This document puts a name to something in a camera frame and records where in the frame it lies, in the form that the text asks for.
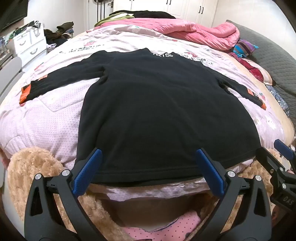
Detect white bag with black handles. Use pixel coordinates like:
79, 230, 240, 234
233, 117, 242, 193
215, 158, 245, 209
22, 20, 42, 30

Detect hanging dark belts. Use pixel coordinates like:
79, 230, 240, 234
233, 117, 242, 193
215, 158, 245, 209
96, 0, 104, 22

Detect white chair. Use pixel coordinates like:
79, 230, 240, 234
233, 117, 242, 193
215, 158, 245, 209
0, 57, 26, 100

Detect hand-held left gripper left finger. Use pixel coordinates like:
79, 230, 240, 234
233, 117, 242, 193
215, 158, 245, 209
24, 147, 109, 241

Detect black cloth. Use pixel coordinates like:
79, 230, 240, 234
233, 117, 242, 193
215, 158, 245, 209
109, 10, 176, 19

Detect blue floral cloth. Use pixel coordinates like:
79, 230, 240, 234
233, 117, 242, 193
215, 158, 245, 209
265, 85, 290, 117

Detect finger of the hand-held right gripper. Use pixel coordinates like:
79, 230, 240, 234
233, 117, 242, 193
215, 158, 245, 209
274, 139, 296, 163
255, 147, 285, 178

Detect peach bed sheet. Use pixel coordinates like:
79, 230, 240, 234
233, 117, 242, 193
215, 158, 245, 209
228, 56, 296, 142

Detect white wardrobe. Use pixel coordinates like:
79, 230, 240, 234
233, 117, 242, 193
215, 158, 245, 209
113, 0, 218, 27

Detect pile of dark clothes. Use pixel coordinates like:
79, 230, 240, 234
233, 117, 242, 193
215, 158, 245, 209
44, 21, 74, 47

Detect white drawer cabinet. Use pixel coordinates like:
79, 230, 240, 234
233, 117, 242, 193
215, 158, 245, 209
10, 22, 48, 67

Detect black sweater with orange cuffs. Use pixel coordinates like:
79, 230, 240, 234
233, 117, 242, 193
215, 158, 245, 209
21, 48, 267, 186

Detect pink dotted pajamas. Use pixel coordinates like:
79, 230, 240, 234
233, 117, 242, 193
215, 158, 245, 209
122, 210, 201, 241

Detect red floral cloth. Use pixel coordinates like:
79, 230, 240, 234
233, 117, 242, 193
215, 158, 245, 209
228, 52, 273, 85

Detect bright pink comforter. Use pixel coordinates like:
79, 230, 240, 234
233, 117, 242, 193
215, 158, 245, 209
99, 17, 241, 52

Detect pink strawberry print quilt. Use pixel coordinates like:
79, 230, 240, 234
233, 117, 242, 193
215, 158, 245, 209
0, 25, 295, 202

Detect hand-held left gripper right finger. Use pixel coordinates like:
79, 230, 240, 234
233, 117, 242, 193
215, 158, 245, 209
192, 148, 272, 241

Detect striped colourful pillow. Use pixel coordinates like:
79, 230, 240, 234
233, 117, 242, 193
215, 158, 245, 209
232, 38, 259, 58

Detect grey quilted headboard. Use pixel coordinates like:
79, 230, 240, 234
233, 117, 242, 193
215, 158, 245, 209
236, 23, 296, 139

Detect black television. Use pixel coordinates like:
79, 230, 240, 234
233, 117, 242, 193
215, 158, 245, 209
0, 0, 29, 33

